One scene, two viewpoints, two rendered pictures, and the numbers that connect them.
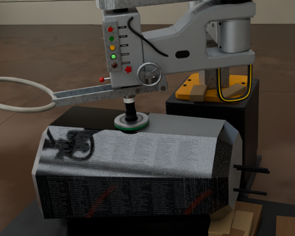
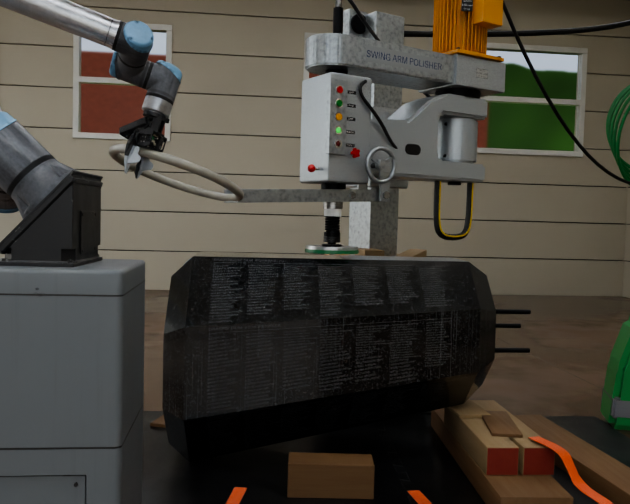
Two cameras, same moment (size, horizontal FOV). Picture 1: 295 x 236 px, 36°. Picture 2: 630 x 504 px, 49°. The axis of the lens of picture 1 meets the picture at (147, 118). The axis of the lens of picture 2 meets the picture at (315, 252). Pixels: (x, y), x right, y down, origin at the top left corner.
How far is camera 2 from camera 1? 1.78 m
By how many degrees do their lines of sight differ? 34
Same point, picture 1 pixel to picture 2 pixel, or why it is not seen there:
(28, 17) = not seen: outside the picture
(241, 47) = (472, 155)
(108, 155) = (312, 290)
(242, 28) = (474, 130)
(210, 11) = (445, 98)
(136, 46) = (364, 124)
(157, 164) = (395, 297)
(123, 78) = (343, 169)
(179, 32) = (410, 119)
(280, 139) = not seen: hidden behind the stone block
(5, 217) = not seen: hidden behind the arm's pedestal
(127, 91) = (340, 194)
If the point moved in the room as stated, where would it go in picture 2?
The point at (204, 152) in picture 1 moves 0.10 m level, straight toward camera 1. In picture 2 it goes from (458, 279) to (472, 281)
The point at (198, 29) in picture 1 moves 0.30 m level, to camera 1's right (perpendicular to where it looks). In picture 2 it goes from (431, 119) to (486, 125)
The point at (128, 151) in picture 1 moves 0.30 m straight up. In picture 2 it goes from (343, 283) to (345, 205)
